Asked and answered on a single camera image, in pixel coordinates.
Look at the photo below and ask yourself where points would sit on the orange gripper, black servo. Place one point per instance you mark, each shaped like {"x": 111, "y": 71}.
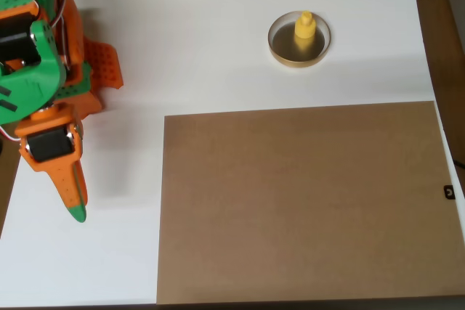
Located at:
{"x": 49, "y": 147}

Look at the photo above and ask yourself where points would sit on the small yellow bottle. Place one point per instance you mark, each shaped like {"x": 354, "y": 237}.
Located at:
{"x": 305, "y": 28}

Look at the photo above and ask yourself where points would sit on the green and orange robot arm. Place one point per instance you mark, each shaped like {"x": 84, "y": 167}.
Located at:
{"x": 32, "y": 85}

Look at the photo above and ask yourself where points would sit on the orange robot base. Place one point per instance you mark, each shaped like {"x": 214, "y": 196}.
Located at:
{"x": 107, "y": 67}

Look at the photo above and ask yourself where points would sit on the round gold-rimmed dish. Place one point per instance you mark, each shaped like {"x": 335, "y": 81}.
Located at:
{"x": 287, "y": 54}

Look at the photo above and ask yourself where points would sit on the brown rectangular board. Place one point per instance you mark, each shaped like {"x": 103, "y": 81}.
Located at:
{"x": 301, "y": 201}

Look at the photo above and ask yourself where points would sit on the small black tag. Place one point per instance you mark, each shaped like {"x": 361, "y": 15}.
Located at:
{"x": 449, "y": 193}

